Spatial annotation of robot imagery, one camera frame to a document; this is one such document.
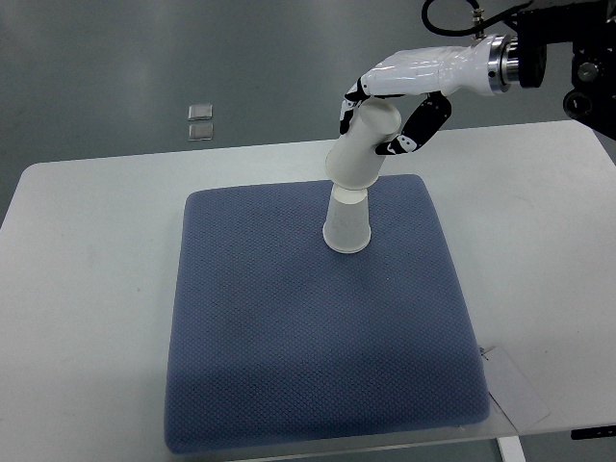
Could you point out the upper silver floor plate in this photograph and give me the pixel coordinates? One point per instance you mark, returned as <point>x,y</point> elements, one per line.
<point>201,111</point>

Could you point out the blue textured cushion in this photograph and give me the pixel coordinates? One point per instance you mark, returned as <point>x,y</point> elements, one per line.
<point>276,338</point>

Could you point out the white paper cup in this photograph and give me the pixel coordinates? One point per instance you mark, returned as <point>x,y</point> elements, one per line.
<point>347,225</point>
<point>352,163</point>

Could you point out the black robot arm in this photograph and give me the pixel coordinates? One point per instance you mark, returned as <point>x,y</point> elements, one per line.
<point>589,26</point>

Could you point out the white table leg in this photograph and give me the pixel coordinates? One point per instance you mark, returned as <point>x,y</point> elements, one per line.
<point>510,449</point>

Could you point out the black bracket at table edge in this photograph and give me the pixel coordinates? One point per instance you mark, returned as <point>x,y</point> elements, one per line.
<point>596,432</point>

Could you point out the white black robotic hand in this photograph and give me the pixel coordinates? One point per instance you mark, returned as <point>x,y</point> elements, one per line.
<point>487,67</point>

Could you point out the white cushion tag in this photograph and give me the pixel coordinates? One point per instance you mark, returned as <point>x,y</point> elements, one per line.
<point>511,391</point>

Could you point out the white paper cup on cushion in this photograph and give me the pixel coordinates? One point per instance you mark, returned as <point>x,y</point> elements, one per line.
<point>347,225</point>

